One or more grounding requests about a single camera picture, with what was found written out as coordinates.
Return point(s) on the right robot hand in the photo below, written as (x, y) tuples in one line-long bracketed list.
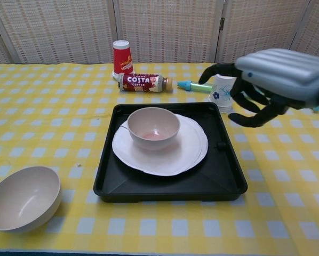
[(282, 72)]

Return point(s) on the beige bowl with pink stain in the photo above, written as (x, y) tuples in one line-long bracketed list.
[(154, 125)]

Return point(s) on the cracked white paper plate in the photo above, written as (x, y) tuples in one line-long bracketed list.
[(154, 162)]

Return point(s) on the plain beige bowl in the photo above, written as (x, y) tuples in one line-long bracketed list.
[(23, 200)]

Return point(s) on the black square tray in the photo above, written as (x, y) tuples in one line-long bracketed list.
[(223, 173)]

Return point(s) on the white paper cup blue flower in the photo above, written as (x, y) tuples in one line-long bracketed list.
[(221, 96)]

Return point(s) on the green and blue water squirter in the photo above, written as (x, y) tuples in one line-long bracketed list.
[(194, 86)]

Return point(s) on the woven folding screen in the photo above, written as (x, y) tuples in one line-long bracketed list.
[(162, 26)]

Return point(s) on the Costa coffee bottle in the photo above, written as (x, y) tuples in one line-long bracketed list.
[(140, 82)]

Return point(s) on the red paper cup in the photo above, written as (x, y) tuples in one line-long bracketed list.
[(122, 58)]

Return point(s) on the yellow checkered tablecloth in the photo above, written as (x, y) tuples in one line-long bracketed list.
[(55, 88)]

